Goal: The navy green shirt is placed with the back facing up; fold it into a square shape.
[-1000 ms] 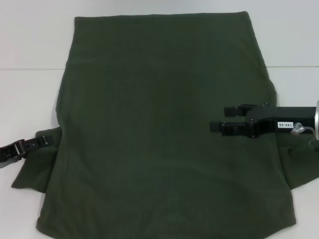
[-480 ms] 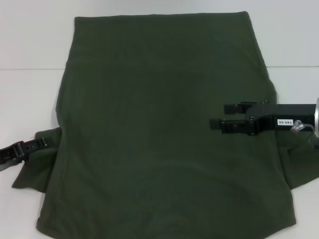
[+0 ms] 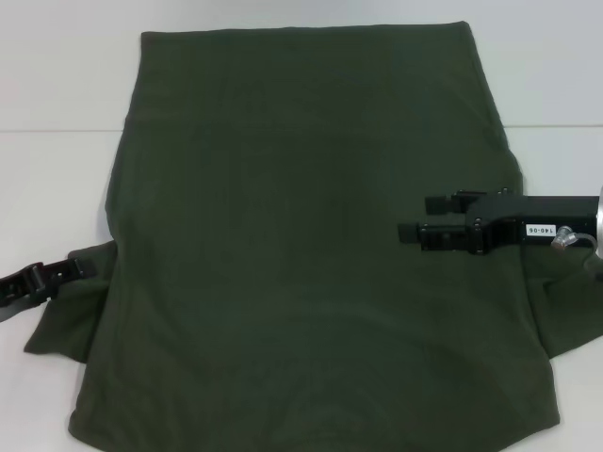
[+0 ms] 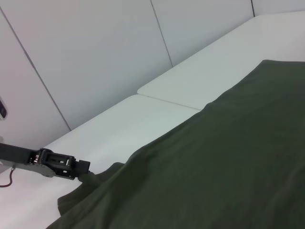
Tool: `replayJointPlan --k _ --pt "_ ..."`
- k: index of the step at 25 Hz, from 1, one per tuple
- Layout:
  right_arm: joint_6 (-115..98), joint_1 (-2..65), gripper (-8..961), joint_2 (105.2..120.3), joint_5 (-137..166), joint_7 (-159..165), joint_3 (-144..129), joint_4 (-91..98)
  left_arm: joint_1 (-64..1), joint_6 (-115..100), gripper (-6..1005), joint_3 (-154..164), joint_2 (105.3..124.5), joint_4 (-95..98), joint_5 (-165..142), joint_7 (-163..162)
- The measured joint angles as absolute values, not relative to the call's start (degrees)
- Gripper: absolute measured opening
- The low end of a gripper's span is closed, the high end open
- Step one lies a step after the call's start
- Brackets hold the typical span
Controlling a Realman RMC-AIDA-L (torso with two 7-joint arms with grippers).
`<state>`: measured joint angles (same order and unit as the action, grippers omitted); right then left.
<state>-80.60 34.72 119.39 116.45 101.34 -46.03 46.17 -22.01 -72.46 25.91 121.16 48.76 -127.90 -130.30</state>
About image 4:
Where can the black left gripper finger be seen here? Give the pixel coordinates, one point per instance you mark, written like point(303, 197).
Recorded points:
point(87, 177)
point(59, 164)

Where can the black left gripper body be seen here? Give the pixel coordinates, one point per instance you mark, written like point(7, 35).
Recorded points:
point(16, 153)

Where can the dark green t-shirt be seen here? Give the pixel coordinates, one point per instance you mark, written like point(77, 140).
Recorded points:
point(202, 155)

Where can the white purple wall device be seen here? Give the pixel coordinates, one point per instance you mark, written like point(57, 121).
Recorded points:
point(3, 109)

